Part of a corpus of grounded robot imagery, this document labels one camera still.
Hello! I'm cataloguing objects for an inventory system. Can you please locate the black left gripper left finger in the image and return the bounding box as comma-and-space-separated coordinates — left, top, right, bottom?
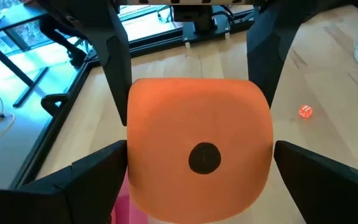
0, 139, 129, 224

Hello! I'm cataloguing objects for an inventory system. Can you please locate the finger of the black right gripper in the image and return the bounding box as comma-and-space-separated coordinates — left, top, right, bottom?
246, 0, 310, 108
73, 0, 133, 127

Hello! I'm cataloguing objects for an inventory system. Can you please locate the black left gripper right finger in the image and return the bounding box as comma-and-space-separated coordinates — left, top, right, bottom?
273, 139, 358, 224

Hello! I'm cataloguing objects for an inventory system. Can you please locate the pink plastic bin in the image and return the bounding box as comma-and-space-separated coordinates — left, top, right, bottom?
109, 173, 150, 224

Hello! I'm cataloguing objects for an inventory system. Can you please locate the small orange die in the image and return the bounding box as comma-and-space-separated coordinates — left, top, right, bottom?
298, 104, 314, 119

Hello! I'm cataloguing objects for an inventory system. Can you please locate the large orange foam die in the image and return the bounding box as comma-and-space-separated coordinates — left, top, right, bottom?
126, 77, 274, 224

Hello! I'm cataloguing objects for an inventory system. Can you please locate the person's leg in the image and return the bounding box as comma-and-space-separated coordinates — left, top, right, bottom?
38, 14, 88, 68

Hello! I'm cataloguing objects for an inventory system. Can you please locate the black aluminium table frame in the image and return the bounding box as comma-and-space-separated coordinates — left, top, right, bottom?
9, 12, 257, 190

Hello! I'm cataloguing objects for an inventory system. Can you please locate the black desk frame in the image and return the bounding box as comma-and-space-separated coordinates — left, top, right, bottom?
0, 30, 50, 109

